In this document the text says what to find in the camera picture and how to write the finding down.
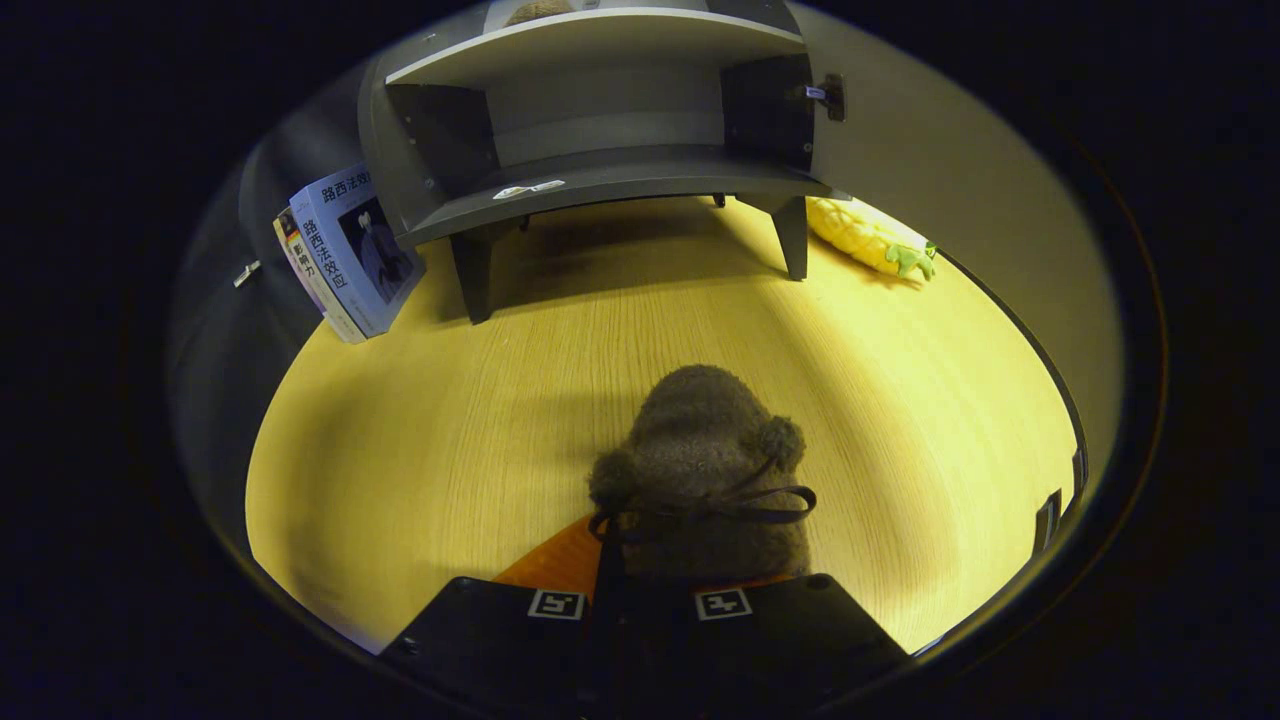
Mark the black backdrop cloth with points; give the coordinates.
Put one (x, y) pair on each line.
(210, 330)

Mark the yellow plush pineapple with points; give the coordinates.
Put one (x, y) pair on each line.
(870, 235)

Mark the thin white book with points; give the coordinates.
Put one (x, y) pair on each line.
(305, 265)

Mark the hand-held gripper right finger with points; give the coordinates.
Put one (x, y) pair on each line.
(800, 640)

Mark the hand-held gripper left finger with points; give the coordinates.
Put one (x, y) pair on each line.
(480, 640)

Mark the grey shoe cabinet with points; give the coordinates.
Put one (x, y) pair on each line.
(600, 175)

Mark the silver clip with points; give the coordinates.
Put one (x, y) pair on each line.
(246, 273)

